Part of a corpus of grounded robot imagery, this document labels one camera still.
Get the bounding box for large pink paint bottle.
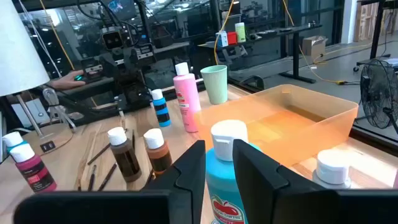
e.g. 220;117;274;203
172;62;202;134

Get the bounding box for person's hand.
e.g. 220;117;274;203
49;69;86;91

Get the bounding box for blue white box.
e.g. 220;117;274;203
215;30;229;48

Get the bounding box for cardboard box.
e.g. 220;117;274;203
301;35;329;58

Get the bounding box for small blue paint bottle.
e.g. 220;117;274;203
150;88;172;128

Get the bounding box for black side desk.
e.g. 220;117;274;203
43;76;116;102

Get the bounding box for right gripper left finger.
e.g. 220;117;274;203
14;139;206;224

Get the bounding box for black standing desk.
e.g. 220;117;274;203
197;24;323;85
353;0;398;73

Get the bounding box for small teal paint bottle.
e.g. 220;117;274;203
2;131;29;154

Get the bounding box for small orange-brown paint bottle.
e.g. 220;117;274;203
143;128;173;177

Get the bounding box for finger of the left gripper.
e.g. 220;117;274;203
116;94;129;115
126;85;149;110

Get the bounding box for large teal paint bottle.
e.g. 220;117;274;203
205;119;262;224

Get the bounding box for small magenta paint bottle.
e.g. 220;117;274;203
9;143;58;194

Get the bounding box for yellow power cable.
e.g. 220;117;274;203
281;0;346;85
213;0;234;65
39;0;76;71

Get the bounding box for green and pink box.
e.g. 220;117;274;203
234;22;247;44

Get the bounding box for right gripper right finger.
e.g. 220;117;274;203
232;139;398;224

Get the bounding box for orange translucent plastic bin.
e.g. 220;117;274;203
194;83;359;167

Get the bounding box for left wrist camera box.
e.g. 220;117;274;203
99;26;124;52

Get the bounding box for small dark brown paint bottle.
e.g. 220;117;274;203
107;126;143;183

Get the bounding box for small white paint bottle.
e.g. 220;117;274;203
312;149;352;190

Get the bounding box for black floor fan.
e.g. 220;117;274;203
359;58;398;135

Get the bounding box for pale green ribbed cup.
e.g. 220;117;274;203
200;64;228;105

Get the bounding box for dark paintbrush silver ferrule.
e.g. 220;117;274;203
97;162;118;192
86;142;111;166
87;164;98;192

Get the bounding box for red box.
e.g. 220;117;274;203
226;31;238;46

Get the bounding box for silver metal clamp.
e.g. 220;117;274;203
42;87;78;130

